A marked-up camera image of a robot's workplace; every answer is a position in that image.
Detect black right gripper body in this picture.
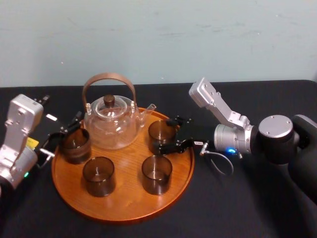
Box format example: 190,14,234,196
175,123,216,150

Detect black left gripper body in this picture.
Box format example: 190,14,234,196
36,114,66,152

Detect smoked glass cup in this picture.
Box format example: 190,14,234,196
141,155,173,196
148,120,177,156
82,157,116,198
61,128,93,165

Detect round wooden tray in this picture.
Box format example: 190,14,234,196
51,107,196,222

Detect glass lid with wooden knob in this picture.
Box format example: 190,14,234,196
95,95,128,118

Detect black table cloth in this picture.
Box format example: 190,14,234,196
0,79,317,238

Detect thin cable with silver plug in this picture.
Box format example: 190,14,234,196
199,139,235,176
36,148,55,169

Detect glass teapot with wooden handle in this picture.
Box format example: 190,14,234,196
82,72,157,150

